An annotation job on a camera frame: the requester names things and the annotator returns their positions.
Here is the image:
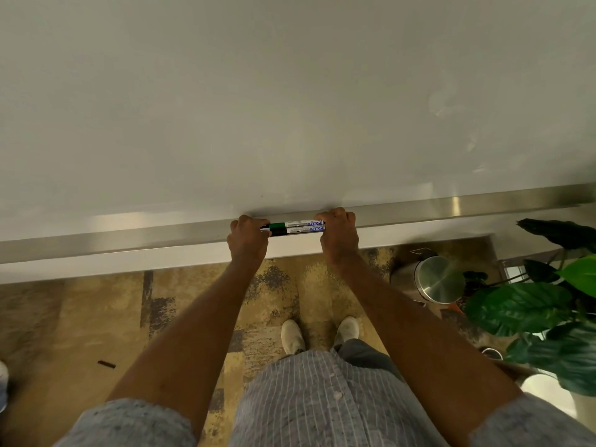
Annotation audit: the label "green whiteboard marker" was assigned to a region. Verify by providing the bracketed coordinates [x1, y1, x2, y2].
[261, 220, 325, 230]

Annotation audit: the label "striped grey shirt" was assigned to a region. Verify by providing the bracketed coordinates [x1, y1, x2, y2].
[53, 347, 596, 447]

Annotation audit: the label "person's white shoe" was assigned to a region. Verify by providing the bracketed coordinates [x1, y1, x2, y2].
[334, 316, 360, 347]
[281, 319, 306, 356]

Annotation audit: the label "person's right white shoe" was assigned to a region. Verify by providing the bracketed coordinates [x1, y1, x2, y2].
[334, 316, 360, 347]

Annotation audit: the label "person's right forearm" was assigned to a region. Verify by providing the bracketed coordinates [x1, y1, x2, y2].
[329, 254, 524, 447]

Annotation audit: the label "person's right hand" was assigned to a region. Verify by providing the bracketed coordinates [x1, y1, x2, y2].
[315, 207, 360, 265]

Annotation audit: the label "metal whiteboard tray ledge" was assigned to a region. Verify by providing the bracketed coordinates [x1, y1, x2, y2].
[0, 182, 596, 265]

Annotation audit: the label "black whiteboard marker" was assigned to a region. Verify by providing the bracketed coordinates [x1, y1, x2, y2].
[261, 226, 326, 237]

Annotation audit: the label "person's left hand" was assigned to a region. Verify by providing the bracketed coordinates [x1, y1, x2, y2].
[226, 215, 272, 268]

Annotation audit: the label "person's left forearm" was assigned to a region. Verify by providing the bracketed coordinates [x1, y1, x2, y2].
[106, 256, 267, 440]

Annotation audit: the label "white whiteboard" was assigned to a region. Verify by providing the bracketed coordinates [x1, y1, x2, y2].
[0, 0, 596, 242]

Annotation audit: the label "green leafy potted plant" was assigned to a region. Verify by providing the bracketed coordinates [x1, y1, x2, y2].
[463, 219, 596, 397]

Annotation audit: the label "person's left white shoe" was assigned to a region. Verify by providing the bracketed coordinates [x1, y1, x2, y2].
[281, 319, 306, 356]

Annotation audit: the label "stainless steel trash can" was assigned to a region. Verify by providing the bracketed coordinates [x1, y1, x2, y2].
[390, 248, 466, 307]

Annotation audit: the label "grey trousers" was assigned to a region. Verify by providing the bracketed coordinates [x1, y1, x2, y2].
[336, 339, 405, 382]

